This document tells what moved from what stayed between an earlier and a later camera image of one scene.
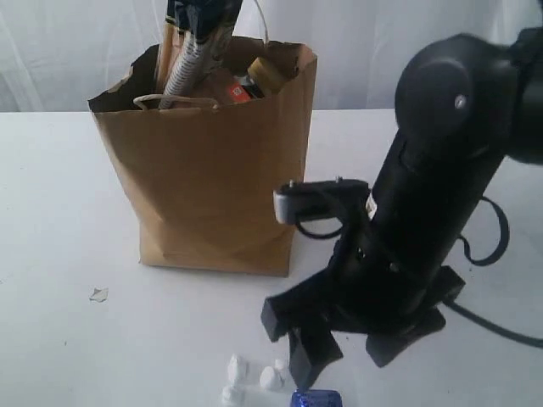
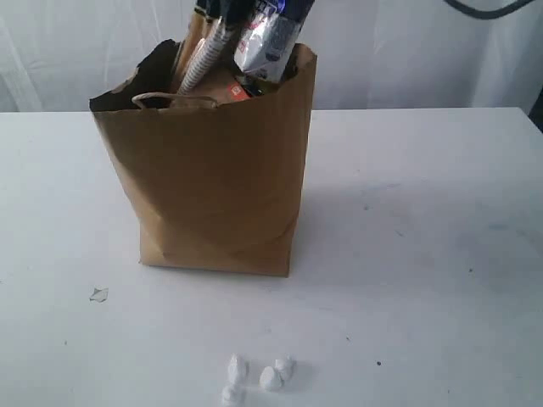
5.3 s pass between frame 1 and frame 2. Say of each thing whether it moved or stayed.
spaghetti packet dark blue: moved
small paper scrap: stayed
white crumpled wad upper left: stayed
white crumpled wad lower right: stayed
